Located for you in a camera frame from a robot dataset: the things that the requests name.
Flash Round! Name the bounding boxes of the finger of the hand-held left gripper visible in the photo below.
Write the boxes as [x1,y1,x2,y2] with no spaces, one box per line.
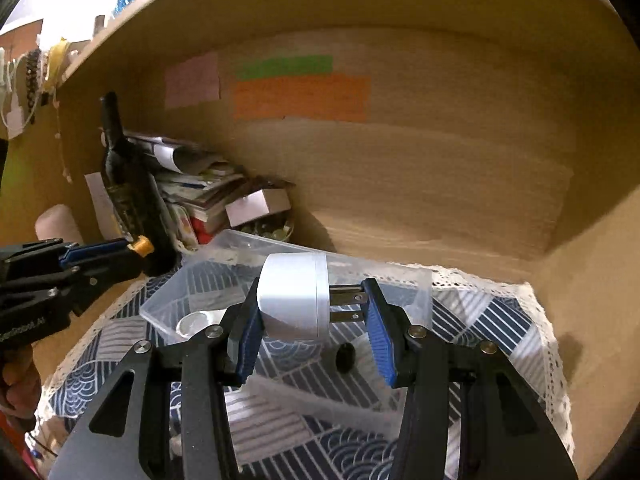
[59,239,137,265]
[70,255,147,317]

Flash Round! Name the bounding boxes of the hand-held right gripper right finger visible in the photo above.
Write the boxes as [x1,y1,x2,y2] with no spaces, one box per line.
[362,277,578,480]

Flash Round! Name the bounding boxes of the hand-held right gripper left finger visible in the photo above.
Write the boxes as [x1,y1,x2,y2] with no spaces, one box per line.
[47,277,263,480]

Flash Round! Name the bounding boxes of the white power plug adapter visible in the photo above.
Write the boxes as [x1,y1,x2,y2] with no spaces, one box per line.
[257,252,369,343]

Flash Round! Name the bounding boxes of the clear plastic storage box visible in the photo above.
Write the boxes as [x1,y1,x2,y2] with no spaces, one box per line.
[140,230,434,438]

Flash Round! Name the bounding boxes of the person's left hand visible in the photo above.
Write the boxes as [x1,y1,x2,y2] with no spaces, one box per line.
[0,345,43,418]

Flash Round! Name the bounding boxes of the small black round cap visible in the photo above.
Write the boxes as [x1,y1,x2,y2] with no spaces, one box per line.
[334,342,357,372]

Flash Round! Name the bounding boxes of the white paper sheet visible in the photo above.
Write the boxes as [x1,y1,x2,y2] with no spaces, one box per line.
[84,172,120,239]

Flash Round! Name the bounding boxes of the dark glass wine bottle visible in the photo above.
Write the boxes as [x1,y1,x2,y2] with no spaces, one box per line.
[100,91,177,277]

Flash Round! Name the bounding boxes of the bowl of glass beads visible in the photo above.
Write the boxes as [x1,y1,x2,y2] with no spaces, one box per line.
[235,210,296,242]

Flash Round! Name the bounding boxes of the blue patterned lace-edged cloth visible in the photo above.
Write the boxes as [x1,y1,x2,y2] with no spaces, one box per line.
[37,260,576,480]

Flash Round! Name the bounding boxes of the stack of magazines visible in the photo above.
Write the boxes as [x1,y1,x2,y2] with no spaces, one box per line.
[124,130,251,252]

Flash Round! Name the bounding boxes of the small white-labelled cardboard box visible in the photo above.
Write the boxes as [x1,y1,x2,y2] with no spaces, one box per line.
[225,177,297,228]

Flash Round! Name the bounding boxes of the wooden cabinet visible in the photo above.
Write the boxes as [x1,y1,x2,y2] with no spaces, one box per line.
[0,0,640,480]

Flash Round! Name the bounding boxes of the yellow ribbon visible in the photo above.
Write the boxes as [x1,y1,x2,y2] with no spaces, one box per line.
[42,37,69,95]

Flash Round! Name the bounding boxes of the pink sticky note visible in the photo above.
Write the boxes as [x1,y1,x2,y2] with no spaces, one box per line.
[164,51,222,110]

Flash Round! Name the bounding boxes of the orange sticky note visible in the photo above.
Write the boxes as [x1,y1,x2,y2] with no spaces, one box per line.
[232,75,372,123]

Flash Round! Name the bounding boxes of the green sticky note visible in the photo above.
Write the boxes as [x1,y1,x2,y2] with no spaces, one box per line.
[235,55,334,81]

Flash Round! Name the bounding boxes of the hanging dark bead string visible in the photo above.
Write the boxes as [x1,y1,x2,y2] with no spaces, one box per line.
[22,49,42,126]

